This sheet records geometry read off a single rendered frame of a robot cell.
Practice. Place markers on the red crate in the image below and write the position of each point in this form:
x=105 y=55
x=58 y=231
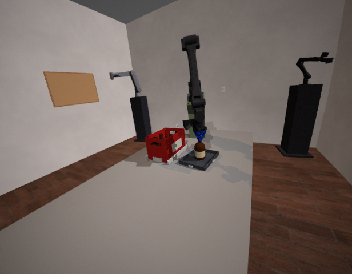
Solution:
x=169 y=146

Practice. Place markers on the brown glass bottle with cream label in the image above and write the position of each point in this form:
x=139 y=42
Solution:
x=199 y=150

